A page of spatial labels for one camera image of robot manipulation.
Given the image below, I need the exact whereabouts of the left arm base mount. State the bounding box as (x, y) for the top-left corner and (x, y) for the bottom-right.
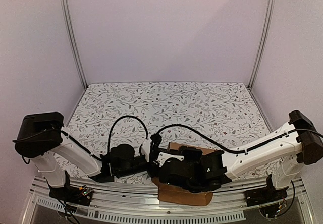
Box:
(49, 186), (94, 206)

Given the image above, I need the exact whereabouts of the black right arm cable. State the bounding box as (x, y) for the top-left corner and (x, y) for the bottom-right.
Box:
(153, 123), (303, 156)

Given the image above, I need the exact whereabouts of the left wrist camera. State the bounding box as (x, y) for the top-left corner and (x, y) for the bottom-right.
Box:
(140, 133), (162, 178)

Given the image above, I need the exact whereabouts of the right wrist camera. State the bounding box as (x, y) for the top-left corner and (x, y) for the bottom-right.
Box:
(155, 152), (185, 167)

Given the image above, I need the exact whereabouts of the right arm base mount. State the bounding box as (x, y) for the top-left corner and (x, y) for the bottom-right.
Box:
(244, 186), (288, 207)

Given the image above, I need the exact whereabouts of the aluminium frame post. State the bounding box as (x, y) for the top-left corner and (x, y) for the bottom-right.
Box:
(60, 0), (88, 89)
(248, 0), (275, 91)

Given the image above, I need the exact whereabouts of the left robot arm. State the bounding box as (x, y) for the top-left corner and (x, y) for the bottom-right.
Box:
(13, 112), (149, 188)

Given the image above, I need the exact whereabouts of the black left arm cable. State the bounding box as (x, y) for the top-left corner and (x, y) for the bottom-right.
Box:
(60, 115), (149, 159)

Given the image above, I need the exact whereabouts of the right aluminium frame post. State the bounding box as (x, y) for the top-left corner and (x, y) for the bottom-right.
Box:
(248, 0), (275, 91)

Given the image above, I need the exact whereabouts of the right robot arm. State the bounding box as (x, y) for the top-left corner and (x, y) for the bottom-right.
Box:
(159, 110), (322, 193)

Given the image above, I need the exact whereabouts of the left aluminium frame post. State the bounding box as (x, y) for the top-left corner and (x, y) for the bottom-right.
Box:
(60, 0), (88, 89)

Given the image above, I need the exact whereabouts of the brown cardboard box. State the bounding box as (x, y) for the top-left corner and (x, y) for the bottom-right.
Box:
(151, 158), (213, 206)

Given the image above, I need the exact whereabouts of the small green circuit board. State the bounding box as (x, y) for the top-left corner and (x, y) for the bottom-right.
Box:
(78, 186), (93, 196)

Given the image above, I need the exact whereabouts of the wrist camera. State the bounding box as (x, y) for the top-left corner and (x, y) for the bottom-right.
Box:
(155, 152), (185, 167)
(140, 133), (162, 178)

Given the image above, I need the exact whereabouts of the floral patterned table mat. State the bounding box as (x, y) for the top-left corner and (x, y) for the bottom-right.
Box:
(54, 82), (276, 186)

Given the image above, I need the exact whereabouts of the aluminium front rail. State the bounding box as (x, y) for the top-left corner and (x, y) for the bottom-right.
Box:
(21, 176), (312, 224)

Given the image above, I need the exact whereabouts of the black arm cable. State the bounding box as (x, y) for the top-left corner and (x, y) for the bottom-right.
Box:
(153, 123), (303, 156)
(60, 115), (149, 159)

